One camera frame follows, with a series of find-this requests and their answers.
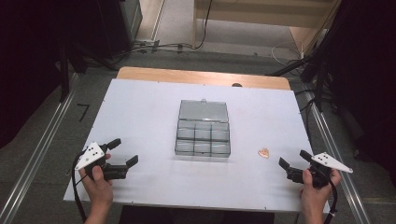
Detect right hand-held gripper black cable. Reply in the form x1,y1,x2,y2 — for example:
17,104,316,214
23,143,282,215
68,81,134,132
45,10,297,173
322,178,340,224

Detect black floor cables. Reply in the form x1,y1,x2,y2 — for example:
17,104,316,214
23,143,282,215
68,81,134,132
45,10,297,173
116,0,216,62

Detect person's dark lap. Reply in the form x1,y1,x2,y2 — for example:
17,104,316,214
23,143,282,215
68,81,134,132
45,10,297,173
117,204,276,224

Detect clear plastic compartment box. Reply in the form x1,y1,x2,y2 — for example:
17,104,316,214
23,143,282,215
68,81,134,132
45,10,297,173
174,98,233,159

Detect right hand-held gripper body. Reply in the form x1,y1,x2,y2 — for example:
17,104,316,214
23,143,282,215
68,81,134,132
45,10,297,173
285,151,355,189

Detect white floor cable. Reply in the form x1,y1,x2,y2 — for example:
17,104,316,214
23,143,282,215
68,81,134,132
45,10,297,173
270,40,305,67

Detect person's left hand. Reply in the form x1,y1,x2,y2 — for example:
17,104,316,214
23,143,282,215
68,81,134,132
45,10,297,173
78,153,115,207

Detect small orange triangular trinket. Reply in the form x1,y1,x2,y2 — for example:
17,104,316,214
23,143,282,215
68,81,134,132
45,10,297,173
257,147,271,160

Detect white board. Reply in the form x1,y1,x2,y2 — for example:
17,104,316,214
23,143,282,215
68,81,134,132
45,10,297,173
63,77,331,215

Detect black curtain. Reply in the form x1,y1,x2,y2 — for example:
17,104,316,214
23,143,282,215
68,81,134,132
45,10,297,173
323,0,396,188
0,0,125,150

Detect person's right hand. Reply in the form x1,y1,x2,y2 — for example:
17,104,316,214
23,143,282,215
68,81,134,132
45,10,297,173
299,167,343,208

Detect left hand-held gripper black cable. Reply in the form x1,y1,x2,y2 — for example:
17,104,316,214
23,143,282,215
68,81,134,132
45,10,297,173
71,148,89,223

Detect black metal stand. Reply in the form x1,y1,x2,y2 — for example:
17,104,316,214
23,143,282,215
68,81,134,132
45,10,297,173
55,40,120,103
268,52,332,114

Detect aluminium floor rail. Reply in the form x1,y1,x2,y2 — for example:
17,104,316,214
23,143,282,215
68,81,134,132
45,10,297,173
302,81,372,224
0,72,80,224

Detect dark cabinet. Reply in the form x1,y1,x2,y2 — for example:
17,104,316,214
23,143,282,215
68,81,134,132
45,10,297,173
96,0,145,61

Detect hand-held gripper black cable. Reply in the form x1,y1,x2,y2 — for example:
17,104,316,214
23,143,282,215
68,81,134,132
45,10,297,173
71,148,89,223
322,178,340,224

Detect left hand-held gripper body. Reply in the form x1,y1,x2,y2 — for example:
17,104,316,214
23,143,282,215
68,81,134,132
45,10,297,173
74,142,129,182

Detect light wooden furniture frame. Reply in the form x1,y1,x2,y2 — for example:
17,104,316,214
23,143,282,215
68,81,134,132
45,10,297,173
191,0,342,50

